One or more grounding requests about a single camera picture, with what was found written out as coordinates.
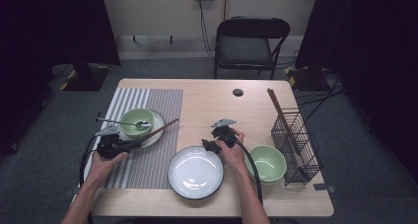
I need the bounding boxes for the green ceramic bowl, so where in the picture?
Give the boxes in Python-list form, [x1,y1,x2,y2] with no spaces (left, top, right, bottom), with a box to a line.
[245,144,288,184]
[119,108,156,140]
[249,174,284,187]

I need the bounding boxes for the person's left hand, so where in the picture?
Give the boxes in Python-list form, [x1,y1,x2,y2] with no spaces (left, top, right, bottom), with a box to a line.
[86,150,129,188]

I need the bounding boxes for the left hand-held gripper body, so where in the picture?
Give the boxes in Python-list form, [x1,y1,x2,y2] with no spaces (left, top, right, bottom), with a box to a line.
[94,123,129,160]

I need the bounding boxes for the black stand base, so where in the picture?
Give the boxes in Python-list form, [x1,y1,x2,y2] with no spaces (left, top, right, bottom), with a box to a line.
[284,65,333,93]
[48,63,111,93]

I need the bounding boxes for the black curtain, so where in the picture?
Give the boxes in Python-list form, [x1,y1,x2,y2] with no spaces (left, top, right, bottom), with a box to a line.
[0,0,121,153]
[295,0,418,183]

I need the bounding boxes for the metal spoon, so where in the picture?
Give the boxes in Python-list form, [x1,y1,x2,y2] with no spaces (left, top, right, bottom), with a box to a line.
[96,117,152,129]

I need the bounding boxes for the black floor cables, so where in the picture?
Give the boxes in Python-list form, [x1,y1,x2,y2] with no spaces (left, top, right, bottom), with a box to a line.
[294,70,346,109]

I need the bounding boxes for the grey striped placemat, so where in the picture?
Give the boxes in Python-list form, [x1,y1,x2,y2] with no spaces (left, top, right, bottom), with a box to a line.
[77,87,184,189]

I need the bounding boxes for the person's right hand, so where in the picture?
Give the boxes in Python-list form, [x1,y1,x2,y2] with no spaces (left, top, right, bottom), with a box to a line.
[214,127,248,173]

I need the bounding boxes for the black folding chair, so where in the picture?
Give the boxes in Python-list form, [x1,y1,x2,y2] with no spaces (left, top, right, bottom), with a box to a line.
[213,16,292,80]

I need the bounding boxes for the right hand-held gripper cable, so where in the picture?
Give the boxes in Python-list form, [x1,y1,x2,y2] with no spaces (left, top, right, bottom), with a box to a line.
[233,138,264,205]

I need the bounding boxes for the brown wooden chopstick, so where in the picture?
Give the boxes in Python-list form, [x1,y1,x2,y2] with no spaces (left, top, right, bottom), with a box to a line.
[266,88,303,157]
[140,117,180,143]

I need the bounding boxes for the white plate black rim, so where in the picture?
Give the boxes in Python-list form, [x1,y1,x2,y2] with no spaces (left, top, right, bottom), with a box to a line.
[114,109,167,149]
[167,144,225,200]

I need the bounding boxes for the black socket cable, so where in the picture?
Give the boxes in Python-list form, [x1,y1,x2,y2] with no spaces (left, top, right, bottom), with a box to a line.
[196,0,216,60]

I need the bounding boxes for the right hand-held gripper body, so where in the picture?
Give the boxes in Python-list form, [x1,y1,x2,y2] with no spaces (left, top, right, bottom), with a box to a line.
[210,118,238,149]

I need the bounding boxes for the grey tape piece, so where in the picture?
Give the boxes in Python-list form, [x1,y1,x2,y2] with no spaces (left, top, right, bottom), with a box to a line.
[313,183,336,193]
[63,187,83,198]

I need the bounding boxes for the black wire cutlery basket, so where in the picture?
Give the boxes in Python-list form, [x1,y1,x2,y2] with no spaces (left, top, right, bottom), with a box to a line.
[270,108,323,187]

